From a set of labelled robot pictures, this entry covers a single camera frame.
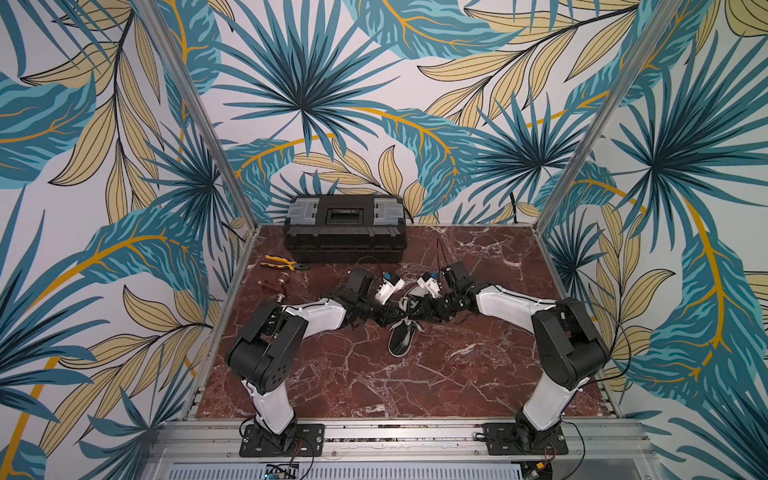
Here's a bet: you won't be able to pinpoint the black white canvas sneaker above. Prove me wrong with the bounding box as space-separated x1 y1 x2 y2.
388 295 423 358

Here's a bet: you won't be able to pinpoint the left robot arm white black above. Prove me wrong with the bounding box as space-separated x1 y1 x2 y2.
225 268 405 439

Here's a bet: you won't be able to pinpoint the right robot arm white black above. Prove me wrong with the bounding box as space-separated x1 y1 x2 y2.
408 262 609 432

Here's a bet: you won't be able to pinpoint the black grey plastic toolbox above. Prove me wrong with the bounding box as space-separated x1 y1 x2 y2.
283 194 408 263

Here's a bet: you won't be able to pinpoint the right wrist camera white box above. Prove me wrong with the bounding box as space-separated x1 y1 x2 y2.
416 272 441 299

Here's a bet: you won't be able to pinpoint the yellow handled pliers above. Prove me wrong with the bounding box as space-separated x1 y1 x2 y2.
259 255 309 271

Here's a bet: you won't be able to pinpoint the red handled tool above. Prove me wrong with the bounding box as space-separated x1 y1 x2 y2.
257 273 291 304

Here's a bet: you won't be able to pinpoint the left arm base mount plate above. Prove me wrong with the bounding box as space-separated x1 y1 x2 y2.
238 424 325 458

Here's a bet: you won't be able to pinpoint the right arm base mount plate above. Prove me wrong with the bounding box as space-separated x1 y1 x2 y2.
474 422 569 456

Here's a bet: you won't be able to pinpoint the aluminium rail frame front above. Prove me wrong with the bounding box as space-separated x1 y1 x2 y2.
140 418 665 479

